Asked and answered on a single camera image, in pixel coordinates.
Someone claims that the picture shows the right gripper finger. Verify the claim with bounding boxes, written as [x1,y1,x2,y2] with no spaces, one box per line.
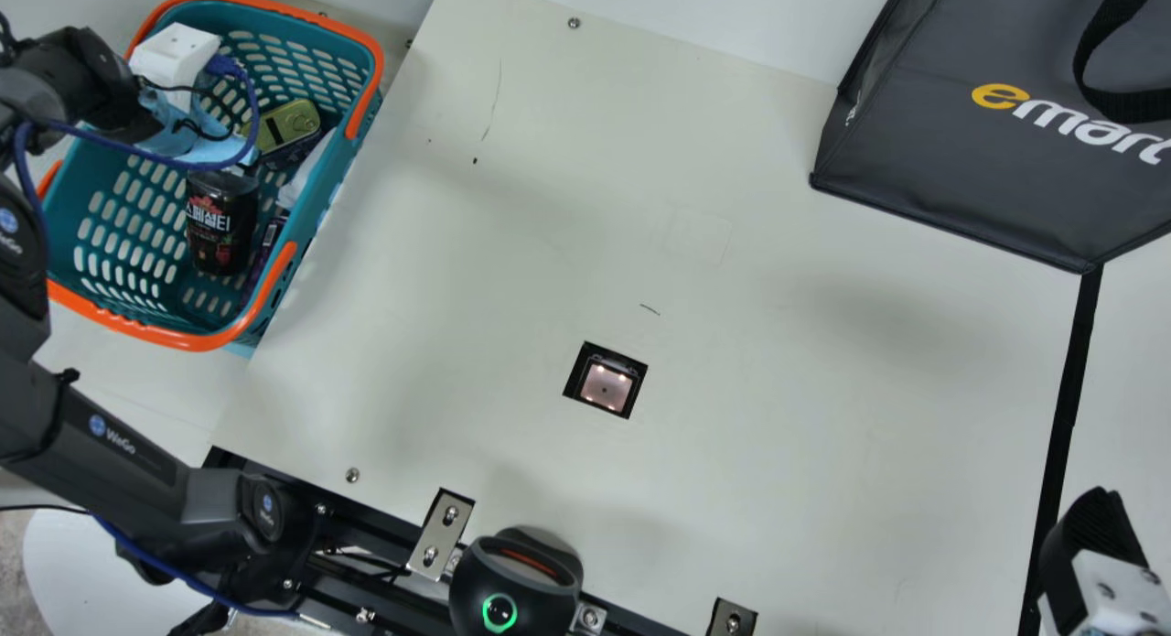
[1038,487,1171,636]

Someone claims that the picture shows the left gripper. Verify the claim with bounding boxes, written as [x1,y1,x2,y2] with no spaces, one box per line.
[137,92,243,166]

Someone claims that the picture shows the dark coffee bottle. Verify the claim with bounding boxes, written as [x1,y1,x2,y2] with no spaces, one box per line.
[186,169,260,275]

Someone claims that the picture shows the teal shopping basket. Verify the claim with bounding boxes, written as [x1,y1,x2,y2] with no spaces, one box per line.
[37,0,385,353]

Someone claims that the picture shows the small square scanner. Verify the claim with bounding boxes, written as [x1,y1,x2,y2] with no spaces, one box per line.
[563,340,649,420]

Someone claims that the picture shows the gold rectangular tin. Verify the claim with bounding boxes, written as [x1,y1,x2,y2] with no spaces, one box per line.
[240,99,323,170]

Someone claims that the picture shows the white and blue wipes pack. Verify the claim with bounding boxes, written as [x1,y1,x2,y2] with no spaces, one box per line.
[274,128,339,211]

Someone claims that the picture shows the black strip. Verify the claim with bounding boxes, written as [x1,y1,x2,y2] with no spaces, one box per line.
[1017,265,1105,636]

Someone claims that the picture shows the black device with green light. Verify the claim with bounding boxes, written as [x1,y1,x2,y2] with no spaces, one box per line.
[448,526,584,636]

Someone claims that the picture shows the blue cable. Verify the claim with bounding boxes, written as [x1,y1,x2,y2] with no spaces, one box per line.
[91,515,295,620]
[11,55,263,230]

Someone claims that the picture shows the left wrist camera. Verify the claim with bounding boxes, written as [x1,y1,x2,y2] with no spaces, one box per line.
[128,23,222,92]

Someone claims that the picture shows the dark grey bag with straps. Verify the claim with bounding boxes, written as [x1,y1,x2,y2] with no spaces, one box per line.
[810,0,1171,275]

